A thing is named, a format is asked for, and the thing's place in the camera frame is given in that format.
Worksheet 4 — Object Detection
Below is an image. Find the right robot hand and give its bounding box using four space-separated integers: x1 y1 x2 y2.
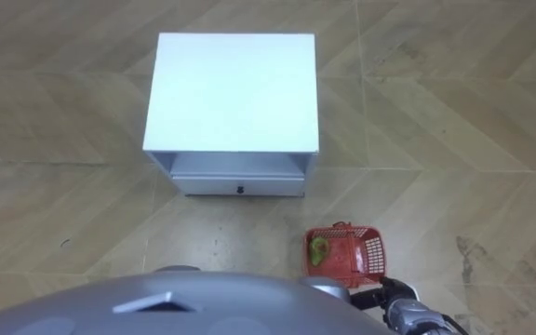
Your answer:
349 275 421 312

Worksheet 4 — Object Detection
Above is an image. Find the red plastic basket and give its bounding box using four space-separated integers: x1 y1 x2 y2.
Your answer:
301 221 387 289

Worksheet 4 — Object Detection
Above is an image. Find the green fruit soft toy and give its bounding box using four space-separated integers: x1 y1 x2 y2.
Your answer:
308 235 331 268

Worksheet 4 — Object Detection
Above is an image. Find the robot body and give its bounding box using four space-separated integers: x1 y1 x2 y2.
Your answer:
0 271 400 335

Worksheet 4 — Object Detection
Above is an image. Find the white bedside cabinet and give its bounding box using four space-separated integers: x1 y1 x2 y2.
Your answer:
141 31 321 199

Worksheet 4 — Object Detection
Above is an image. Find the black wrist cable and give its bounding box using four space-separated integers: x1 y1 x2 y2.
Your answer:
440 313 470 335

